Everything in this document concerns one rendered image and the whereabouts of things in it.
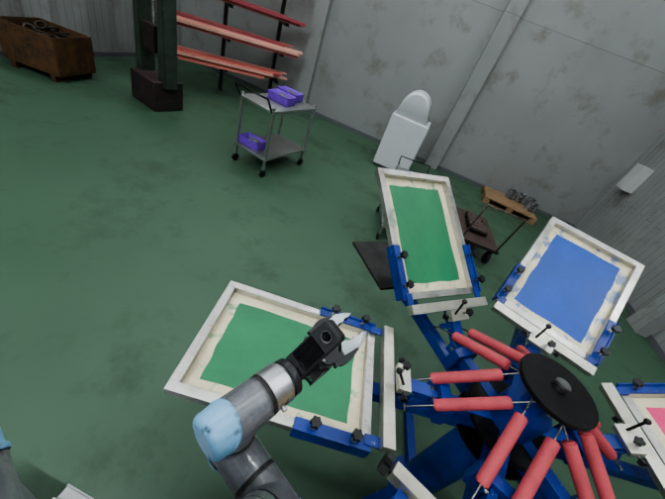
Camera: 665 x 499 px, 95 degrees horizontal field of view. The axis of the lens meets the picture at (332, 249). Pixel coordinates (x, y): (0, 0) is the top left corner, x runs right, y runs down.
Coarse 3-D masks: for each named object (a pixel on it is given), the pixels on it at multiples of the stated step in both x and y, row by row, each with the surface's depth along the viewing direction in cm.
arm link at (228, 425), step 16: (240, 384) 50; (256, 384) 49; (224, 400) 46; (240, 400) 47; (256, 400) 47; (272, 400) 49; (208, 416) 44; (224, 416) 44; (240, 416) 45; (256, 416) 47; (272, 416) 50; (208, 432) 43; (224, 432) 43; (240, 432) 44; (208, 448) 43; (224, 448) 43; (240, 448) 48
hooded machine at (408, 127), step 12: (408, 96) 550; (420, 96) 543; (408, 108) 559; (420, 108) 552; (396, 120) 572; (408, 120) 565; (420, 120) 562; (396, 132) 582; (408, 132) 575; (420, 132) 568; (384, 144) 601; (396, 144) 593; (408, 144) 586; (420, 144) 579; (384, 156) 613; (396, 156) 605; (408, 156) 598; (408, 168) 610
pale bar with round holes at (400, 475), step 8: (400, 464) 106; (392, 472) 103; (400, 472) 104; (408, 472) 105; (392, 480) 104; (400, 480) 102; (408, 480) 103; (416, 480) 104; (400, 488) 103; (408, 488) 101; (416, 488) 102; (424, 488) 103; (408, 496) 102; (416, 496) 100; (424, 496) 101; (432, 496) 102
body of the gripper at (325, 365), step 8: (336, 352) 60; (280, 360) 55; (328, 360) 58; (336, 360) 58; (288, 368) 53; (320, 368) 57; (328, 368) 57; (296, 376) 53; (304, 376) 59; (312, 376) 60; (320, 376) 60; (296, 384) 53; (296, 392) 53
